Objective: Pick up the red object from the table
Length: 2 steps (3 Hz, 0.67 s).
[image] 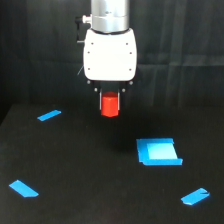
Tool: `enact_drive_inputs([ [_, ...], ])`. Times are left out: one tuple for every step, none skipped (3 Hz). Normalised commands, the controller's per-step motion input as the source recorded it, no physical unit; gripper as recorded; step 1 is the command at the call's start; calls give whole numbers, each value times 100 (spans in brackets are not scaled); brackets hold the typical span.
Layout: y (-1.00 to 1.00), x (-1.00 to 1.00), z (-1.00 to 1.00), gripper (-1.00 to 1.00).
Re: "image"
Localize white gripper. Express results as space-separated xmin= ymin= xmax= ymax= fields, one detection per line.
xmin=83 ymin=29 xmax=137 ymax=111

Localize red hexagonal block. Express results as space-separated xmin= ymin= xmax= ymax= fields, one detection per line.
xmin=101 ymin=92 xmax=118 ymax=117

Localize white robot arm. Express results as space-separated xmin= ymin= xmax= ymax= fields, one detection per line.
xmin=75 ymin=0 xmax=137 ymax=117

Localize blue tape strip back left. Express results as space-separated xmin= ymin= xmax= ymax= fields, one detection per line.
xmin=37 ymin=110 xmax=61 ymax=122

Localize blue tape strip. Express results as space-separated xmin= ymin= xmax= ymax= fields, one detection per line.
xmin=181 ymin=188 xmax=210 ymax=206
xmin=37 ymin=110 xmax=61 ymax=122
xmin=9 ymin=180 xmax=38 ymax=198

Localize blue tape square marker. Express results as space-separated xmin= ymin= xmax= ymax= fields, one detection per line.
xmin=136 ymin=138 xmax=183 ymax=166

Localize black curtain backdrop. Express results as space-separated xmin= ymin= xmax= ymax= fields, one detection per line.
xmin=0 ymin=0 xmax=224 ymax=111

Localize blue tape strip front left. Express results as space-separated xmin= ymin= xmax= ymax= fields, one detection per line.
xmin=9 ymin=180 xmax=38 ymax=198

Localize blue tape strip front right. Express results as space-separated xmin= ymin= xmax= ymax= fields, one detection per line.
xmin=181 ymin=188 xmax=210 ymax=206

